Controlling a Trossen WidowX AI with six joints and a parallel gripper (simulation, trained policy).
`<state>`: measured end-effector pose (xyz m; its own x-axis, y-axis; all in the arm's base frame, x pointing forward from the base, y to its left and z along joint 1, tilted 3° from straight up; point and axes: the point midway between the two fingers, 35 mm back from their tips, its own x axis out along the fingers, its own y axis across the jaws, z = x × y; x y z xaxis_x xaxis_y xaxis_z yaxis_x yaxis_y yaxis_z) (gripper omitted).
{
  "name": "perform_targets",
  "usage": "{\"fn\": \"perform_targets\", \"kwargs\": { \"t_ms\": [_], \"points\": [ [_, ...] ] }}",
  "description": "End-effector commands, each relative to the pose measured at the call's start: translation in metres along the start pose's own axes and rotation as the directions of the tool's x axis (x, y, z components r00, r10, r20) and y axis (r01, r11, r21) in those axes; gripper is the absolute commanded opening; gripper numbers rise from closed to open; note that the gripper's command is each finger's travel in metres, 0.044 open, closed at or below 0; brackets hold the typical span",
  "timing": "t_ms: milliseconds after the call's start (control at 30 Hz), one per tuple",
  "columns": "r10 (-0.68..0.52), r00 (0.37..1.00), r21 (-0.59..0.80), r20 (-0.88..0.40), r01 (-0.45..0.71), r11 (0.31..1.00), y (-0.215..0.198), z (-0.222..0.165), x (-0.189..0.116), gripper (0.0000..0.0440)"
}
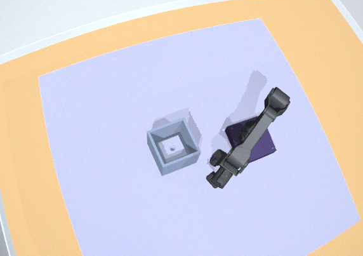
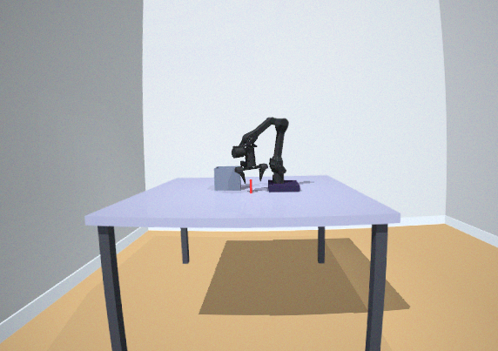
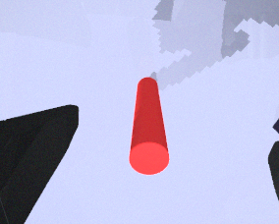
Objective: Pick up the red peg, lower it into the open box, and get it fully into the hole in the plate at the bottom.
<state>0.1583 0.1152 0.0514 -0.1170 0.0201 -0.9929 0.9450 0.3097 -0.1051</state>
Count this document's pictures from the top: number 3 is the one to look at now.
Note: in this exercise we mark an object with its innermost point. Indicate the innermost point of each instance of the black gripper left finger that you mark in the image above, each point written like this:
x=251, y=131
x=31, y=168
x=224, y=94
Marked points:
x=31, y=147

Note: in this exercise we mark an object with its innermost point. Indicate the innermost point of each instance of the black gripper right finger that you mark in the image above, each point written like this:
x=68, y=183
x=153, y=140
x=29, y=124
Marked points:
x=273, y=162

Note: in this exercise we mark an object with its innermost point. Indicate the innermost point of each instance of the red peg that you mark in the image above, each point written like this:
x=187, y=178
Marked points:
x=148, y=151

